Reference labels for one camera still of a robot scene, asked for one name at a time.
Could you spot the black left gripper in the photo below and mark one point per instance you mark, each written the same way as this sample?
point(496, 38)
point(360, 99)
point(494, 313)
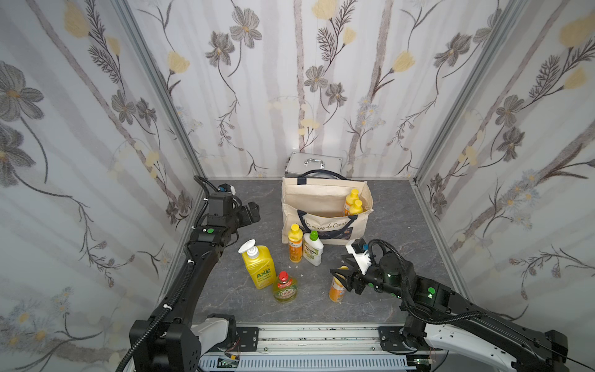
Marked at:
point(251, 213)

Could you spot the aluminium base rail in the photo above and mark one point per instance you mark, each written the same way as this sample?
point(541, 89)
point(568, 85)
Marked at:
point(321, 347)

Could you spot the silver aluminium case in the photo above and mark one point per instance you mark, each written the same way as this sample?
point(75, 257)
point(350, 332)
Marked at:
point(299, 163)

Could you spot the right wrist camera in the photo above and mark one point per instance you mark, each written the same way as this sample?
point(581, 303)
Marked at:
point(360, 251)

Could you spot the beige canvas shopping bag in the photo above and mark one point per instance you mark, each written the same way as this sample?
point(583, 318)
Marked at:
point(316, 200)

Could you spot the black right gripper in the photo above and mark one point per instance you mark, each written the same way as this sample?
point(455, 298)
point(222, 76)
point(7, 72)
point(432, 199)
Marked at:
point(355, 281)

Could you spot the white bottle green cap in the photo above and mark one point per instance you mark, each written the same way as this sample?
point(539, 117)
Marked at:
point(313, 248)

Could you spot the green soap bottle red cap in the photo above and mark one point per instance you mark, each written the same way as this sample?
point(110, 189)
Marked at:
point(286, 288)

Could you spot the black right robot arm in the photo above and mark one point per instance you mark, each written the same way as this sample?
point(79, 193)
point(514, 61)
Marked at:
point(439, 318)

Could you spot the orange soap bottle yellow cap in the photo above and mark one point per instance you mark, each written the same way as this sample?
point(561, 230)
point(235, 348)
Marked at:
point(337, 291)
point(350, 200)
point(295, 243)
point(357, 207)

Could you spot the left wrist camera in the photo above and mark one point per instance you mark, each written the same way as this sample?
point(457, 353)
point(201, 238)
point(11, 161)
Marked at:
point(227, 188)

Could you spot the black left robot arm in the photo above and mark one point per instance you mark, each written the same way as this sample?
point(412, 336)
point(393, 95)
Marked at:
point(166, 341)

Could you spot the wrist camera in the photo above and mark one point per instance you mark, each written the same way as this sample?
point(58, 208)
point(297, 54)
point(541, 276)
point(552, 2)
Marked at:
point(360, 251)
point(227, 188)

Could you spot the yellow Axe pump bottle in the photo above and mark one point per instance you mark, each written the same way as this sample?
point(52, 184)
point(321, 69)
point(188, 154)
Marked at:
point(259, 264)

